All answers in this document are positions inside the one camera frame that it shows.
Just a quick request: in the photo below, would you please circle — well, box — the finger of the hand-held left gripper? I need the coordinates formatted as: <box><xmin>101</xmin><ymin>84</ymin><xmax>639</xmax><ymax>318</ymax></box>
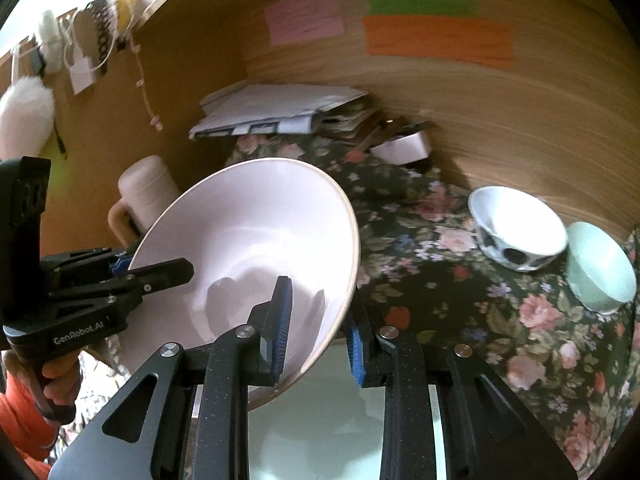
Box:
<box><xmin>40</xmin><ymin>247</ymin><xmax>133</xmax><ymax>291</ymax></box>
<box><xmin>47</xmin><ymin>258</ymin><xmax>195</xmax><ymax>321</ymax></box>

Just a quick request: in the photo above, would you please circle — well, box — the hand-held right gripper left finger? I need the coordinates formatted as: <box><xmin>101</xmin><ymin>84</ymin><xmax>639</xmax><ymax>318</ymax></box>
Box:
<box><xmin>62</xmin><ymin>275</ymin><xmax>296</xmax><ymax>480</ymax></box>

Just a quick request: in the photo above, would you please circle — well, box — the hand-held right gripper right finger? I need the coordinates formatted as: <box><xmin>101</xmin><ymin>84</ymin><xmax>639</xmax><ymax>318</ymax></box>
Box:
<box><xmin>345</xmin><ymin>305</ymin><xmax>578</xmax><ymax>480</ymax></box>

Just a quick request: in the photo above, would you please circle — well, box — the pink bowl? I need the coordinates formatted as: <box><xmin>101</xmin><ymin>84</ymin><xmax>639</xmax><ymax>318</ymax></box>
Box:
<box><xmin>119</xmin><ymin>157</ymin><xmax>361</xmax><ymax>411</ymax></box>

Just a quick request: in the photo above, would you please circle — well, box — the mint green plate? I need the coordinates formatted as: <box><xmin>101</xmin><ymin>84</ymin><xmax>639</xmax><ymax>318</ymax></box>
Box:
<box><xmin>192</xmin><ymin>380</ymin><xmax>446</xmax><ymax>480</ymax></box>

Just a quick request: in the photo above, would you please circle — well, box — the white patterned bowl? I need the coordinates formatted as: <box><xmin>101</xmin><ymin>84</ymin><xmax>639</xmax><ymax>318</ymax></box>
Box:
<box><xmin>467</xmin><ymin>186</ymin><xmax>570</xmax><ymax>272</ymax></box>

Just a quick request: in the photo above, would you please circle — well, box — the mint green bowl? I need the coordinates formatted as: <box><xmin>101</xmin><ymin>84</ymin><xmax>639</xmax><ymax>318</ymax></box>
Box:
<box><xmin>565</xmin><ymin>221</ymin><xmax>638</xmax><ymax>315</ymax></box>

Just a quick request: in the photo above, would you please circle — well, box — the person's left hand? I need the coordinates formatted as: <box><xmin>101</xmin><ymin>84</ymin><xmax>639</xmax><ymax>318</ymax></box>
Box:
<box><xmin>1</xmin><ymin>350</ymin><xmax>83</xmax><ymax>420</ymax></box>

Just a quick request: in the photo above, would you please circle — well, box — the cream mug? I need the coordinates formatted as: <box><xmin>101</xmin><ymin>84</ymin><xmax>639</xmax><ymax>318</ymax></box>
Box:
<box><xmin>107</xmin><ymin>155</ymin><xmax>182</xmax><ymax>241</ymax></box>

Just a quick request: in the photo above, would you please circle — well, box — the white fluffy pompom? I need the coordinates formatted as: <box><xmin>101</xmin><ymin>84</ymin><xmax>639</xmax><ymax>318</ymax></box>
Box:
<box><xmin>0</xmin><ymin>76</ymin><xmax>56</xmax><ymax>161</ymax></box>

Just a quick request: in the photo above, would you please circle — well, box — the floral tablecloth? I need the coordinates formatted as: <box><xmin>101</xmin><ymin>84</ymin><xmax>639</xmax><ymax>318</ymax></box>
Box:
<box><xmin>65</xmin><ymin>132</ymin><xmax>640</xmax><ymax>480</ymax></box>

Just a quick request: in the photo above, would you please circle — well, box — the white paper tag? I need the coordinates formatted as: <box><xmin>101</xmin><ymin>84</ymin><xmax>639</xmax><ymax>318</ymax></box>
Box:
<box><xmin>67</xmin><ymin>62</ymin><xmax>98</xmax><ymax>95</ymax></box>

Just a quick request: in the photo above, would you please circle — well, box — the white fluffy headband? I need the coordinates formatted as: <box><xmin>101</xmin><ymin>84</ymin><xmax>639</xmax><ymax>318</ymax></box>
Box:
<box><xmin>39</xmin><ymin>10</ymin><xmax>68</xmax><ymax>61</ymax></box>

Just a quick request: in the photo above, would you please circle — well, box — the dark patterned headband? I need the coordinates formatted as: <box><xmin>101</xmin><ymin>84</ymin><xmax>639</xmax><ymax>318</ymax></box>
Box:
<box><xmin>87</xmin><ymin>0</ymin><xmax>118</xmax><ymax>78</ymax></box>

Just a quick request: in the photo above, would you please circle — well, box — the stack of white papers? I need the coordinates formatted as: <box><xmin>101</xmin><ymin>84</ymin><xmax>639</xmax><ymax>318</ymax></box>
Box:
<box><xmin>189</xmin><ymin>84</ymin><xmax>371</xmax><ymax>140</ymax></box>

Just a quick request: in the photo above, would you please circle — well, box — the small white box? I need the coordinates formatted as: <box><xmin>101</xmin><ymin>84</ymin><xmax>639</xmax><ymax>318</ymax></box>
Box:
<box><xmin>370</xmin><ymin>122</ymin><xmax>433</xmax><ymax>166</ymax></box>

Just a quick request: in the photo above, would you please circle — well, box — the stack of brown notebooks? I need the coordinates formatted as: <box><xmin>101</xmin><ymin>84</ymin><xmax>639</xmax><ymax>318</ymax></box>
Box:
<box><xmin>320</xmin><ymin>102</ymin><xmax>386</xmax><ymax>146</ymax></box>

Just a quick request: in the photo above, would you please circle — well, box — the yellow headband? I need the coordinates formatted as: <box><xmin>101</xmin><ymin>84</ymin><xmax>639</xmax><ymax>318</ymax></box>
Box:
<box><xmin>116</xmin><ymin>0</ymin><xmax>143</xmax><ymax>31</ymax></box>

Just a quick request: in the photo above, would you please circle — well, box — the pink sticky note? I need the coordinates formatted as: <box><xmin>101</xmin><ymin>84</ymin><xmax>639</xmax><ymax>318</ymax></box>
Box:
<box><xmin>265</xmin><ymin>0</ymin><xmax>346</xmax><ymax>46</ymax></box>

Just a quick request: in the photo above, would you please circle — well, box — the orange sticky note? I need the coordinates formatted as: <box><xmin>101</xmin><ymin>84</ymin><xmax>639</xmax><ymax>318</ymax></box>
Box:
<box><xmin>362</xmin><ymin>16</ymin><xmax>515</xmax><ymax>72</ymax></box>

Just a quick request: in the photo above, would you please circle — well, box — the green sticky note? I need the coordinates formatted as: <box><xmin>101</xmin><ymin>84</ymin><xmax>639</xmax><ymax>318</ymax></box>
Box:
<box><xmin>367</xmin><ymin>0</ymin><xmax>480</xmax><ymax>18</ymax></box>

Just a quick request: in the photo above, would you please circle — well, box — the beige cord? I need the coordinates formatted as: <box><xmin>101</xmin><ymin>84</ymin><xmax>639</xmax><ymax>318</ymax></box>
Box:
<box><xmin>127</xmin><ymin>35</ymin><xmax>165</xmax><ymax>131</ymax></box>

